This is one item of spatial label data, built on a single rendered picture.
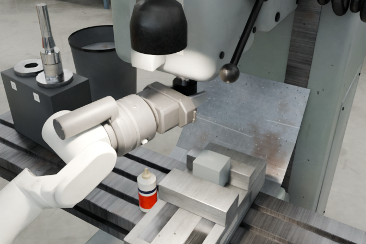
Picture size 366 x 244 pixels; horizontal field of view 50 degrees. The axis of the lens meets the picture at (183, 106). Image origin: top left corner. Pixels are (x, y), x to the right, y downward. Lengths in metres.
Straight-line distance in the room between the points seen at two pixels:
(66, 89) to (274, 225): 0.57
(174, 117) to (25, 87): 0.49
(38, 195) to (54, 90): 0.44
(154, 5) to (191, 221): 0.45
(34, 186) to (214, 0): 0.36
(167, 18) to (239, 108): 0.68
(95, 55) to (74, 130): 2.03
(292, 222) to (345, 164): 1.84
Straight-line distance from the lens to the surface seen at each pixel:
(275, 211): 0.92
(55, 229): 2.24
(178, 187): 0.78
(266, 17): 0.74
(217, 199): 0.76
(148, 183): 0.84
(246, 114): 1.10
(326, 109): 1.08
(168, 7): 0.47
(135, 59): 0.61
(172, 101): 0.69
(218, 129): 1.12
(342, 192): 2.51
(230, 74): 0.57
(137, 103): 0.65
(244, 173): 0.83
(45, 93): 0.99
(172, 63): 0.62
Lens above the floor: 1.60
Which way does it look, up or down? 31 degrees down
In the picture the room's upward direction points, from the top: straight up
